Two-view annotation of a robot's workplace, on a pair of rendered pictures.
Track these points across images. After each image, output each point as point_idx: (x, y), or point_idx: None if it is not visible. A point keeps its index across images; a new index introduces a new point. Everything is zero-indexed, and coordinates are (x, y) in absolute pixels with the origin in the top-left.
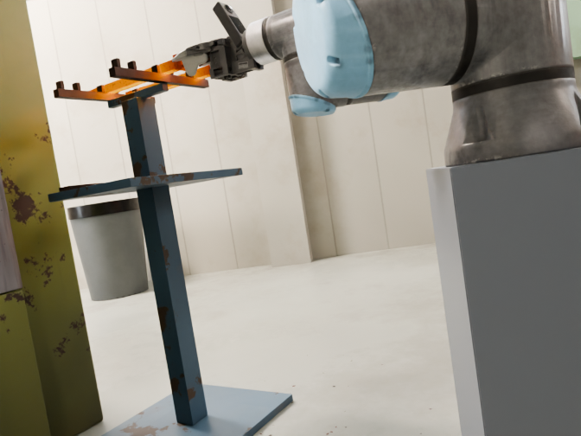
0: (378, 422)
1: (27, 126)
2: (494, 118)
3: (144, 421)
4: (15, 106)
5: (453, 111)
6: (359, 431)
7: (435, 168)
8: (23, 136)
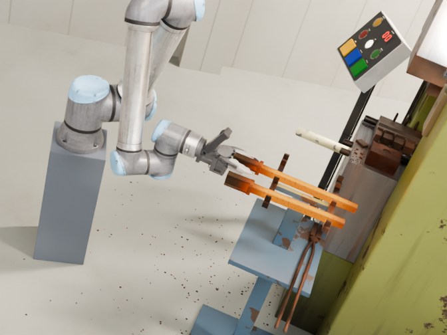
0: (114, 334)
1: (387, 217)
2: None
3: None
4: (394, 203)
5: (101, 129)
6: (125, 328)
7: (105, 149)
8: (384, 221)
